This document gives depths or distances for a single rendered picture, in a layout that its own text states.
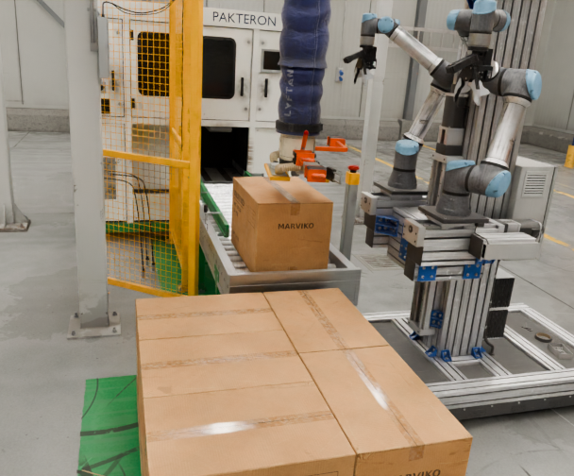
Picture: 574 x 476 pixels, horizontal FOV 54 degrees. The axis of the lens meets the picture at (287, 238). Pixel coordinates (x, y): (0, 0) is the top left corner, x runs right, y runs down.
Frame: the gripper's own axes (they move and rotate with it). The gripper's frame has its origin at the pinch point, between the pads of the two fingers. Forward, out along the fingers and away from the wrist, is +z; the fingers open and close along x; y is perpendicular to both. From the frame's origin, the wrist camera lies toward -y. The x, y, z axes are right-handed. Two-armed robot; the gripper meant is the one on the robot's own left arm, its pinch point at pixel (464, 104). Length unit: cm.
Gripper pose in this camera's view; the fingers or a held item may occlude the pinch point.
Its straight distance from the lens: 222.0
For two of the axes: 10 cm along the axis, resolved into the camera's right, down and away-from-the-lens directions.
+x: -2.7, -3.1, 9.1
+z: -0.6, 9.5, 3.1
